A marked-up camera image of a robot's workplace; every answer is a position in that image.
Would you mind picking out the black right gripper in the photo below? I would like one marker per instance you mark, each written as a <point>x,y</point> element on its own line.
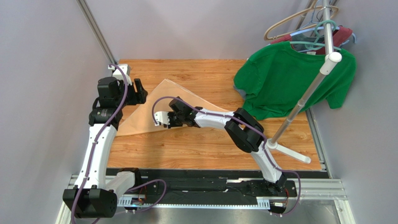
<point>173,116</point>

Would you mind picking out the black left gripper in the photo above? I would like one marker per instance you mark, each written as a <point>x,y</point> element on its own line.
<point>138,97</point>

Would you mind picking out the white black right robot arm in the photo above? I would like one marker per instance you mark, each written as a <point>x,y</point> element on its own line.
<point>242,128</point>

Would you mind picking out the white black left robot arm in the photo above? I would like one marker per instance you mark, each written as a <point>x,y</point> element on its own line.
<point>102,149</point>

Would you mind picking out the green t-shirt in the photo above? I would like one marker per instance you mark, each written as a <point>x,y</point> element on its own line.
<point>276,77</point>

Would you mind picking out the teal plastic hanger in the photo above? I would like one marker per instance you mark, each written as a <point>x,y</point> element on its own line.
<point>313,41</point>

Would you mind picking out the silver white clothes rack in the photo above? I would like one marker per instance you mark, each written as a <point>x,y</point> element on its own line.
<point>328,10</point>

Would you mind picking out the light blue hanger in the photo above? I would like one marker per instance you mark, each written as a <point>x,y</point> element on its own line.
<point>352,38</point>

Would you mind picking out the red garment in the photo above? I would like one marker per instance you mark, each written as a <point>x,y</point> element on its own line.
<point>339,36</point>

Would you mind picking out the aluminium frame rail left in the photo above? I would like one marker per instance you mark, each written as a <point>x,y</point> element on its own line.
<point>96,30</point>

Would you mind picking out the aluminium front rail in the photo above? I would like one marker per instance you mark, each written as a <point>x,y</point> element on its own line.
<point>320,199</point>

